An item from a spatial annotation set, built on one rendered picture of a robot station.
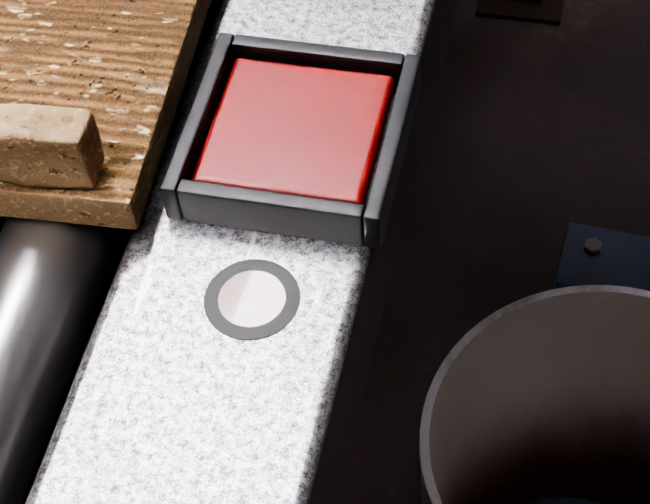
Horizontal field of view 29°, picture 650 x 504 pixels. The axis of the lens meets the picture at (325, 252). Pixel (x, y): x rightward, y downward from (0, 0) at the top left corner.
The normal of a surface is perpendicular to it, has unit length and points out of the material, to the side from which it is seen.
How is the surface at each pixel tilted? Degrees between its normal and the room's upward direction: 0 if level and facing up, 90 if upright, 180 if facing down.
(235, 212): 90
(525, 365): 87
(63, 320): 59
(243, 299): 0
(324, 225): 90
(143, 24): 0
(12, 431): 50
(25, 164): 88
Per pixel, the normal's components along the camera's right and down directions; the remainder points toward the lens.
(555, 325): 0.16, 0.76
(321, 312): -0.07, -0.59
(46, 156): -0.10, 0.85
